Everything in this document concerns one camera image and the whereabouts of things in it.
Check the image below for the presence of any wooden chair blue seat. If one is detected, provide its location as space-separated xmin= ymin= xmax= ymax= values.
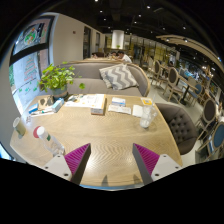
xmin=195 ymin=121 xmax=224 ymax=163

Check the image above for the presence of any grey chevron pillow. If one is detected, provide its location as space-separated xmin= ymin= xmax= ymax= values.
xmin=100 ymin=64 xmax=138 ymax=90

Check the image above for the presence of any wooden chair brown back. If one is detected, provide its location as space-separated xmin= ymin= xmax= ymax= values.
xmin=195 ymin=98 xmax=216 ymax=139

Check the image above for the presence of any grey tufted armchair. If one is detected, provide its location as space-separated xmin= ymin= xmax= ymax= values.
xmin=157 ymin=103 xmax=198 ymax=155

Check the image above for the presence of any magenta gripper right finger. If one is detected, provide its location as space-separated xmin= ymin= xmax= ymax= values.
xmin=132 ymin=143 xmax=182 ymax=185

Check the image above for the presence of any yellow white card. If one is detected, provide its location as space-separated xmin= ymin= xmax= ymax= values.
xmin=141 ymin=98 xmax=152 ymax=106

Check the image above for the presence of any potted green plant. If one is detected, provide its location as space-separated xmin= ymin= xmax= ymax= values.
xmin=39 ymin=62 xmax=79 ymax=99

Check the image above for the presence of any small blue white box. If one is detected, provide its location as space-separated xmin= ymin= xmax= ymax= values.
xmin=112 ymin=97 xmax=126 ymax=106

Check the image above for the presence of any wooden chair grey back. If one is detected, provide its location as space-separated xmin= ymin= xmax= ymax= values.
xmin=164 ymin=67 xmax=183 ymax=102

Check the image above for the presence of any open white booklet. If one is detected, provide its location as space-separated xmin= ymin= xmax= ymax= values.
xmin=65 ymin=94 xmax=105 ymax=109

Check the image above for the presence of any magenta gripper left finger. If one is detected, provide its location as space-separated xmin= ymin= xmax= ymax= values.
xmin=43 ymin=143 xmax=91 ymax=185

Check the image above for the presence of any white paper sheet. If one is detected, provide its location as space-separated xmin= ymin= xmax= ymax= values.
xmin=108 ymin=104 xmax=131 ymax=115

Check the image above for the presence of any clear plastic water bottle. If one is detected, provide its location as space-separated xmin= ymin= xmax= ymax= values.
xmin=33 ymin=126 xmax=65 ymax=156

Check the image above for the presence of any grey curved sofa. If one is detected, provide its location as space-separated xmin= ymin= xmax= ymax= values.
xmin=60 ymin=60 xmax=150 ymax=97

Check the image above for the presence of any person in white shirt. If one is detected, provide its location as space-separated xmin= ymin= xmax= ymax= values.
xmin=118 ymin=50 xmax=132 ymax=63

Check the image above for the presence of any clear plastic cup with straw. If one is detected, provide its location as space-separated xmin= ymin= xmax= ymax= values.
xmin=140 ymin=98 xmax=158 ymax=128

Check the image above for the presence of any blue tissue pack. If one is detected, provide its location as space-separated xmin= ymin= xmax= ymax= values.
xmin=52 ymin=98 xmax=64 ymax=113

